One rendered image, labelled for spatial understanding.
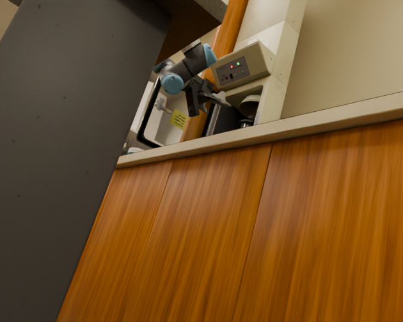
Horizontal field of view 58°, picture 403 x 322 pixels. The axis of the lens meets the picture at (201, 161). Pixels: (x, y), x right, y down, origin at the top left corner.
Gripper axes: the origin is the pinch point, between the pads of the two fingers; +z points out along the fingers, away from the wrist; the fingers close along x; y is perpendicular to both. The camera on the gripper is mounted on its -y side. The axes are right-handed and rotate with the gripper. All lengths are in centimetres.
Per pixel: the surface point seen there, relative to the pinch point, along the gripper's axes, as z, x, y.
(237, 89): 8.6, 2.7, 17.2
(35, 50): -77, -64, -50
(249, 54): -0.4, -10.4, 25.8
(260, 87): 9.8, -11.0, 15.3
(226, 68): 0.7, 4.7, 24.6
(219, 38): 1, 20, 50
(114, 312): -18, -2, -86
